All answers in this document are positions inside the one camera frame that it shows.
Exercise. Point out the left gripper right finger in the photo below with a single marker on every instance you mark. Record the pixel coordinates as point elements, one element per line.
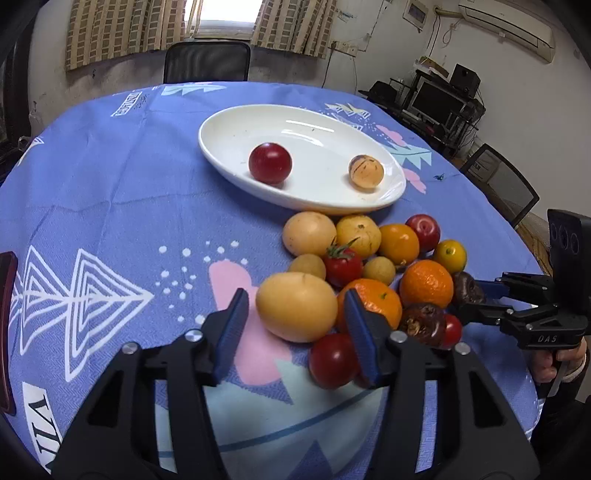
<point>478,435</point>

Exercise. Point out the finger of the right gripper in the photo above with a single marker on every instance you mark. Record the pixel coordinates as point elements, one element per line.
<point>485,314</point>
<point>496,288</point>

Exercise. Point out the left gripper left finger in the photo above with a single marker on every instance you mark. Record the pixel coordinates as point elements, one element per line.
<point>113,435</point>

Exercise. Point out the textured orange mandarin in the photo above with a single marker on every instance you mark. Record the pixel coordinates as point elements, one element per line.
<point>426,281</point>

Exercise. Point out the yellow green citrus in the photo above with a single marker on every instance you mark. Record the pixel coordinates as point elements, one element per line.
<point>452,255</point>

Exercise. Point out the red cherry tomato front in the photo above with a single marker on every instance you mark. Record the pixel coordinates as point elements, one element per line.
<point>332,361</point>

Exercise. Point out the red cherry tomato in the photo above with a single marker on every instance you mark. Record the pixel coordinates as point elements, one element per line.
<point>453,333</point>
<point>332,361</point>

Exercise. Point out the large pale yellow fruit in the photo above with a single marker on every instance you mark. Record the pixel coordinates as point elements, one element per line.
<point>297,307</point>

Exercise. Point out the person's right hand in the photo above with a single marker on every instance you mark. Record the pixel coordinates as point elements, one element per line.
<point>542,363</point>

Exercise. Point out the small tan longan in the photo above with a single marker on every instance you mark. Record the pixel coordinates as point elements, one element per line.
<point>381,269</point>
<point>309,264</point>

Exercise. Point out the black side chair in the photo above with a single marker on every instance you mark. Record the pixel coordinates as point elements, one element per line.
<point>505,187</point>

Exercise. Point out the smooth orange fruit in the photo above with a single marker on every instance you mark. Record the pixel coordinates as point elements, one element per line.
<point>400,244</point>

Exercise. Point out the stemmed red tomato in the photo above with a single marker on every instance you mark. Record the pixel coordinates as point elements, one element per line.
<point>342,264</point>

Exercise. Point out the yellow spotted round fruit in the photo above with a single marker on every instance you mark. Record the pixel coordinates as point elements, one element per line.
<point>360,233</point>

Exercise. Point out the tan streaked round fruit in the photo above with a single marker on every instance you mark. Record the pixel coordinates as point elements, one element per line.
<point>366,172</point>

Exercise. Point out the pale yellow round fruit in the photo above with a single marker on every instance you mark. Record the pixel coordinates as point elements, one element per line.
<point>308,233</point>

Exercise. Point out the black metal desk rack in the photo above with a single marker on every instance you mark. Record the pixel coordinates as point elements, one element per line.
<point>394,98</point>

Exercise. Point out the computer monitor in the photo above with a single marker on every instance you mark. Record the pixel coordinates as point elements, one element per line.
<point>433,102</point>

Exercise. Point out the blue patterned tablecloth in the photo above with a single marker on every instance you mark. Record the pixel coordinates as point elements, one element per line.
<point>124,232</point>

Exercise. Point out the white oval plate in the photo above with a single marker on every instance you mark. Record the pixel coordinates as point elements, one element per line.
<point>321,148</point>

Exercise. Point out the dark red plum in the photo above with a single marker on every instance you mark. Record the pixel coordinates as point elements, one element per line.
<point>270,163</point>

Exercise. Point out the white air conditioner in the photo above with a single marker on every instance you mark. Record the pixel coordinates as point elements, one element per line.
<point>511,24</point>

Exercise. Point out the striped right curtain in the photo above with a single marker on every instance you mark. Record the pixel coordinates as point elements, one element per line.
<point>301,27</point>

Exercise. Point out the striped curtain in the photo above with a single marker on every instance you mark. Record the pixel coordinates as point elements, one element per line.
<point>301,27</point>
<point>101,30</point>

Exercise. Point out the black office chair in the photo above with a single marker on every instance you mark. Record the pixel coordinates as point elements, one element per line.
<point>207,60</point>

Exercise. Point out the striped left curtain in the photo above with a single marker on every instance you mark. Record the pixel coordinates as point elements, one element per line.
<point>101,30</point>

